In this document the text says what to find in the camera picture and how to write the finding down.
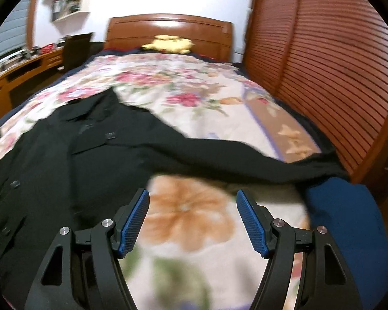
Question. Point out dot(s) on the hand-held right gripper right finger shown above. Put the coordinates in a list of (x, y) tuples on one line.
[(251, 222)]

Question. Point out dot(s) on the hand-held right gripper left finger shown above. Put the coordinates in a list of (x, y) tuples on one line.
[(134, 226)]

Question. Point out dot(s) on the black coat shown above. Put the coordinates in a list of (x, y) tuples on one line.
[(84, 155)]

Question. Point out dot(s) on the floral blanket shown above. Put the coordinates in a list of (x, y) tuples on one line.
[(187, 109)]

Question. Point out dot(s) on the black desk chair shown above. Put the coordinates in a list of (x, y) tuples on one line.
[(76, 51)]

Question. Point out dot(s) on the wooden louvered wardrobe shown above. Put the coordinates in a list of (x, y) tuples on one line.
[(326, 55)]

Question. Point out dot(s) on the yellow plush toy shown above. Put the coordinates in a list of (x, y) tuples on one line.
[(168, 43)]

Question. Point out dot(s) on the red basket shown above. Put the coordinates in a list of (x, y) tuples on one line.
[(48, 49)]

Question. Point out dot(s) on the wooden bed headboard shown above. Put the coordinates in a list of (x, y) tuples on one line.
[(168, 29)]

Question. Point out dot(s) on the grey window blind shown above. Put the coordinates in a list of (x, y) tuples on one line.
[(9, 38)]

